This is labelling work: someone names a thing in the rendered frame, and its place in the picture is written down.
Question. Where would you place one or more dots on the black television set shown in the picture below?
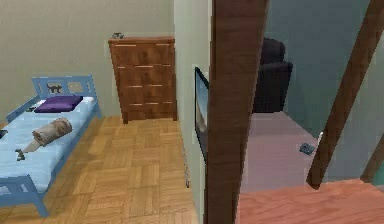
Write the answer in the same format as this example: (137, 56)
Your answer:
(201, 113)

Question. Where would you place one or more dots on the brown wooden door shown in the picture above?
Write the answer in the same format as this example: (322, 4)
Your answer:
(230, 110)

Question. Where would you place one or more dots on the brown wooden chest of drawers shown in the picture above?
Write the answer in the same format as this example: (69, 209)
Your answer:
(145, 80)

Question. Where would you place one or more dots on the black armchair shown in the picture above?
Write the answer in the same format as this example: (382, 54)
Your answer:
(271, 80)

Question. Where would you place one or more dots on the small dark grey object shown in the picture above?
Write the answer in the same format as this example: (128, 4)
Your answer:
(307, 149)

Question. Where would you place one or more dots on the purple pillow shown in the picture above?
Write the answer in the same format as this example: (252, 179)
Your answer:
(58, 104)

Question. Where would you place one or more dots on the grey rolled blanket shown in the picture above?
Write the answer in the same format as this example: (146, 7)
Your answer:
(53, 131)

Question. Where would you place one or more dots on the red wooden table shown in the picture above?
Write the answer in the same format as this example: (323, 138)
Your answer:
(313, 205)

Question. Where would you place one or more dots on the blue bed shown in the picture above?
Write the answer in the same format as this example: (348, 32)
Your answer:
(40, 156)

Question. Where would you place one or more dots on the small dark remote control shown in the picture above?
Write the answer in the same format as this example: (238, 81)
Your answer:
(20, 154)

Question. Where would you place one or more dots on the brown wooden slanted post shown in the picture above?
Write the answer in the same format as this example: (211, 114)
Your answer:
(346, 93)

